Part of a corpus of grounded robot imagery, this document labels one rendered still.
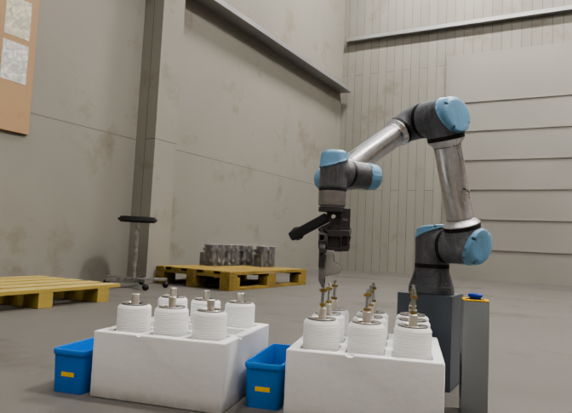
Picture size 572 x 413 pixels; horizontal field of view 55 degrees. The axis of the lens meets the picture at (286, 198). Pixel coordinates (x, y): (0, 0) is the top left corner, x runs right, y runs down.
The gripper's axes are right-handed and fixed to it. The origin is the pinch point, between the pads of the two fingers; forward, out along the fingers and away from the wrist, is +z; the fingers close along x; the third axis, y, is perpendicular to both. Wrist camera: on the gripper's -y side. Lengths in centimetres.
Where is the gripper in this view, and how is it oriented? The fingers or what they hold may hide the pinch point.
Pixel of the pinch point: (320, 281)
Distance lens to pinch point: 148.5
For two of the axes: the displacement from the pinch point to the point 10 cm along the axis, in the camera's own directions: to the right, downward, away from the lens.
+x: 1.2, 0.8, 9.9
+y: 9.9, 0.4, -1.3
